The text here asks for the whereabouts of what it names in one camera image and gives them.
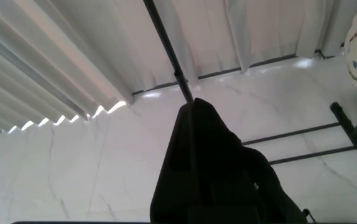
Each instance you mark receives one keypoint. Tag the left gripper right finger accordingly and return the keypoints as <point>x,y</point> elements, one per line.
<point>228,202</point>

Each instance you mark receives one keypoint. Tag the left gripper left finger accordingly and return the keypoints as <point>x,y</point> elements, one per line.
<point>173,186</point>

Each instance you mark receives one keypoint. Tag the black garment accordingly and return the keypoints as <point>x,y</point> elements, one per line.
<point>216,140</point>

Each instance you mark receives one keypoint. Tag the black clothes rack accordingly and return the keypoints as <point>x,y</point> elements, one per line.
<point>169,49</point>

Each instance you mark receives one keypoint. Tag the white curtain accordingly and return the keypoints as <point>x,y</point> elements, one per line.
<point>72,46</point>

